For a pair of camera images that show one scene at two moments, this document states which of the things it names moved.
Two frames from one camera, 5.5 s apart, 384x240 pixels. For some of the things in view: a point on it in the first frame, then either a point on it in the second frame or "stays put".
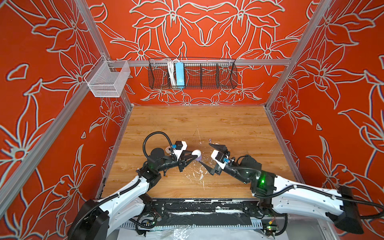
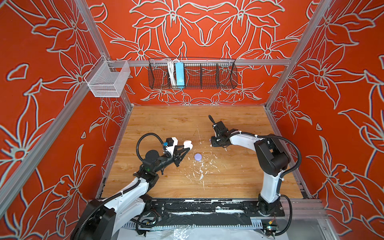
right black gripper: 211,170 -> 213,143
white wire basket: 108,78 stays put
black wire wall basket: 199,73 stays put
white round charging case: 196,152 -> 187,144
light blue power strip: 180,73 stays put
